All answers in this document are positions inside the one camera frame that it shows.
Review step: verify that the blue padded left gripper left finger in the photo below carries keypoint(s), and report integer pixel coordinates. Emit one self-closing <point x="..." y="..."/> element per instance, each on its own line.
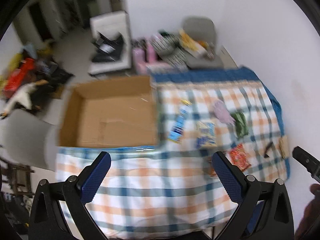
<point x="81" y="189"/>

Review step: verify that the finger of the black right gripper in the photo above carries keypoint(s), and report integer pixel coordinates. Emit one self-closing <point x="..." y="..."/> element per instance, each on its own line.
<point x="308" y="161"/>

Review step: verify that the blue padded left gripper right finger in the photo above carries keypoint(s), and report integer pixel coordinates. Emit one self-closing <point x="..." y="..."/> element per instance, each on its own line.
<point x="241" y="191"/>

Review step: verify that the red snack bag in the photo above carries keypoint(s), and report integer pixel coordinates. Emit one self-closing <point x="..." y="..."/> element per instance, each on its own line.
<point x="239" y="157"/>

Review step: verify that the green snack bag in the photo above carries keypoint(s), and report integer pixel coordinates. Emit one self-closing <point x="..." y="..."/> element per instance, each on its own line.
<point x="240" y="122"/>

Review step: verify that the yellow tissue pack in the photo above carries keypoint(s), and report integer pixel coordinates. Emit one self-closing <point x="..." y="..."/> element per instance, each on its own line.
<point x="206" y="136"/>

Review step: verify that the purple soft cloth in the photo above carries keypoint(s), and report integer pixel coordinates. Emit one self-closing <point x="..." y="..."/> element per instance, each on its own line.
<point x="221" y="112"/>

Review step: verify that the blue long snack pouch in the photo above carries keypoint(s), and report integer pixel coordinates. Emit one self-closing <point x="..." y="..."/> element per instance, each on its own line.
<point x="177" y="130"/>

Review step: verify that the orange cartoon snack bag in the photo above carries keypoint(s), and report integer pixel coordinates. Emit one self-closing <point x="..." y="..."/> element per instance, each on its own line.
<point x="211" y="170"/>

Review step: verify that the person's hand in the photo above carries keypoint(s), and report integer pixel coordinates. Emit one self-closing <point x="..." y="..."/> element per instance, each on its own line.
<point x="310" y="213"/>

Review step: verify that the small wooden block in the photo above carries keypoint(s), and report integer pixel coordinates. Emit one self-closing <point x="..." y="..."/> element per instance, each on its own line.
<point x="284" y="147"/>

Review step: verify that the black clip on table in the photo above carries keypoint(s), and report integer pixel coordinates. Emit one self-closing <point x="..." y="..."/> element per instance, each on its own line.
<point x="268" y="147"/>

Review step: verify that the plaid checkered tablecloth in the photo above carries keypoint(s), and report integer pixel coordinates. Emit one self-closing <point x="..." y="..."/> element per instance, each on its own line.
<point x="165" y="190"/>

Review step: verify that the grey chair at left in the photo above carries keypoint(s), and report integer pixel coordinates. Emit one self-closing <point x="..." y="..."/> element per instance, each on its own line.
<point x="30" y="141"/>

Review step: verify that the open brown cardboard box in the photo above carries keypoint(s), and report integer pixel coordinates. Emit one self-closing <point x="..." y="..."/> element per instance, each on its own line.
<point x="112" y="113"/>

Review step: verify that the white goose plush toy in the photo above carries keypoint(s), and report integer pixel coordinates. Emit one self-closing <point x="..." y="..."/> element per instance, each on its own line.
<point x="22" y="97"/>

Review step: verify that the red plastic bag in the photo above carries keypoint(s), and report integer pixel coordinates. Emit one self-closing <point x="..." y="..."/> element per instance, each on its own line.
<point x="17" y="76"/>

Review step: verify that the black bag on chair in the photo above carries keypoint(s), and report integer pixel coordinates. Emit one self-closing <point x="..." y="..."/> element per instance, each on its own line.
<point x="107" y="50"/>

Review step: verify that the pink suitcase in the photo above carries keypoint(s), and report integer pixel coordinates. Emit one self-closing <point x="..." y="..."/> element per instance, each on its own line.
<point x="143" y="56"/>

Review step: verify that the floral pink cushion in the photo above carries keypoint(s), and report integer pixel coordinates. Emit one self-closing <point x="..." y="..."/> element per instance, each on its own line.
<point x="161" y="68"/>

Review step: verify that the yellow white package on chair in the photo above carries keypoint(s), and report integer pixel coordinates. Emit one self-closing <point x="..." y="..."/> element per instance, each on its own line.
<point x="191" y="46"/>

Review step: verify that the black white patterned bag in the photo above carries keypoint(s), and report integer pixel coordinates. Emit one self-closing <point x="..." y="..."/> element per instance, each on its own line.
<point x="168" y="48"/>

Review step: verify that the white padded chair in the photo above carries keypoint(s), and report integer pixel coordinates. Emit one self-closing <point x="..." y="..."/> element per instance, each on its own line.
<point x="109" y="25"/>

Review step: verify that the grey chair by wall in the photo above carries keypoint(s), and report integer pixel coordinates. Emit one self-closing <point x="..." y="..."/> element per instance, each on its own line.
<point x="202" y="30"/>

